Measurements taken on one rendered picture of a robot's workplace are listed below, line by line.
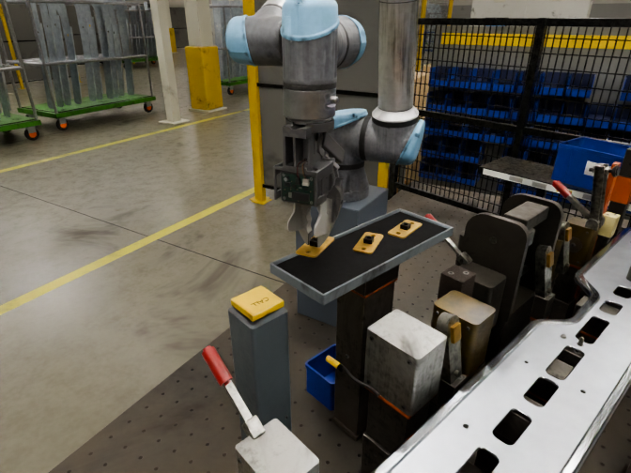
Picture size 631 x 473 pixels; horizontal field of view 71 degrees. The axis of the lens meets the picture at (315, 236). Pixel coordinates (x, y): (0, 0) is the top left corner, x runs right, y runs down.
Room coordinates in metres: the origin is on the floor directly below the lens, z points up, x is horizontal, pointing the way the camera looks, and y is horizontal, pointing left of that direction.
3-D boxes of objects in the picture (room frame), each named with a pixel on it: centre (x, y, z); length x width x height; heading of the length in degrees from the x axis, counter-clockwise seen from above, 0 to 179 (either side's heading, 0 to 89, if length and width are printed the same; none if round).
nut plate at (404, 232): (0.82, -0.18, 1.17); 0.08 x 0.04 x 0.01; 142
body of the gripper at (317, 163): (0.64, 0.01, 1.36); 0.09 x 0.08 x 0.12; 155
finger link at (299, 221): (0.66, 0.03, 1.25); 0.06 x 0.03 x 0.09; 155
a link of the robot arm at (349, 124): (1.19, -0.08, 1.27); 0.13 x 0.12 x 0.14; 67
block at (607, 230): (1.12, -0.81, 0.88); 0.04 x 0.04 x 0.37; 43
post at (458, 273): (0.75, -0.28, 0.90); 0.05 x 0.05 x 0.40; 43
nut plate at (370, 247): (0.76, -0.10, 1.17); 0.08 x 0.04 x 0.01; 157
